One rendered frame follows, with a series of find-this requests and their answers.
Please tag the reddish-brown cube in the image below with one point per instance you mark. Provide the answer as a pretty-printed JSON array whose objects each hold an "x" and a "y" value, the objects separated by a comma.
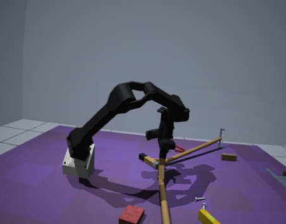
[{"x": 131, "y": 215}]

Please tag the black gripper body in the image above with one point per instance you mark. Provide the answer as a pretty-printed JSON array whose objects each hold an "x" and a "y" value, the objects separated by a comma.
[{"x": 166, "y": 135}]

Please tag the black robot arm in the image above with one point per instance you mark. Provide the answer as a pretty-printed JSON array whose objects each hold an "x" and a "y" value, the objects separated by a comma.
[{"x": 121, "y": 100}]

